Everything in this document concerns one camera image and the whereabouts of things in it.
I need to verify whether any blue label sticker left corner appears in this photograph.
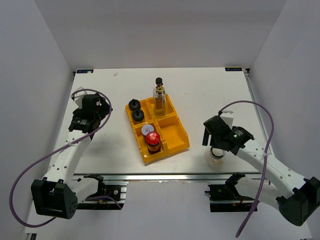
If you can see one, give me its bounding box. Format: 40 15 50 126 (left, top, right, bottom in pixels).
76 69 94 74

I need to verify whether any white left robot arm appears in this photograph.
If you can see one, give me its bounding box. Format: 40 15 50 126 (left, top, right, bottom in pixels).
31 93 112 219

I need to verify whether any dark soy sauce bottle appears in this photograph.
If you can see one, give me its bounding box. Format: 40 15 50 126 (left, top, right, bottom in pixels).
153 77 166 101

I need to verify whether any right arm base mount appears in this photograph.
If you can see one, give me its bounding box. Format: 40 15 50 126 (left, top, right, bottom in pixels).
204 172 254 213

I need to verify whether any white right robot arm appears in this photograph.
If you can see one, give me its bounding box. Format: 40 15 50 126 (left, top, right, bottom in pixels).
202 115 320 226

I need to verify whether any brown jar white lid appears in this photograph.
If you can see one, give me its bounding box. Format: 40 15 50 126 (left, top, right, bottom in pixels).
141 124 155 137

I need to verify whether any glass oil bottle gold stopper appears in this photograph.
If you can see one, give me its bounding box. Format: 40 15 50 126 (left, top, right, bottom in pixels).
153 97 166 116

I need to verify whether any white powder jar black lid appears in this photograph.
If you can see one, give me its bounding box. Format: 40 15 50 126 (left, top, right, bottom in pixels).
128 98 141 112

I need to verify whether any yellow four-compartment plastic bin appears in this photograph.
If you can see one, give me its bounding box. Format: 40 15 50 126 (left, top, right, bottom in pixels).
125 94 190 165

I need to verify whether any blue label sticker corner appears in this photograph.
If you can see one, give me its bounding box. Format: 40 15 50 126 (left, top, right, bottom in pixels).
76 69 94 74
224 67 243 72

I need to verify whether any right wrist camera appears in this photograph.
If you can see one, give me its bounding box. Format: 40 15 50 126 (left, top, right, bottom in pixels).
218 110 234 131

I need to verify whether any glass spice jar black lid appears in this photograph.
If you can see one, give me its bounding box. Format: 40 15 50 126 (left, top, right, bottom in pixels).
131 109 145 124

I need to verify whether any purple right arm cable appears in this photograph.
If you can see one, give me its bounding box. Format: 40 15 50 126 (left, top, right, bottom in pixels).
219 100 275 238

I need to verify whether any blue label sticker right corner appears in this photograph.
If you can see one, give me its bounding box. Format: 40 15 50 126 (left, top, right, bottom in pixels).
224 67 243 72

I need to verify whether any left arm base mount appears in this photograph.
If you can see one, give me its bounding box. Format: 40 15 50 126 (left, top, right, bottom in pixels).
77 181 128 211

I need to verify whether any red lid sauce jar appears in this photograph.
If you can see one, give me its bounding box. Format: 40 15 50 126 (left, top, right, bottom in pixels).
145 131 161 153

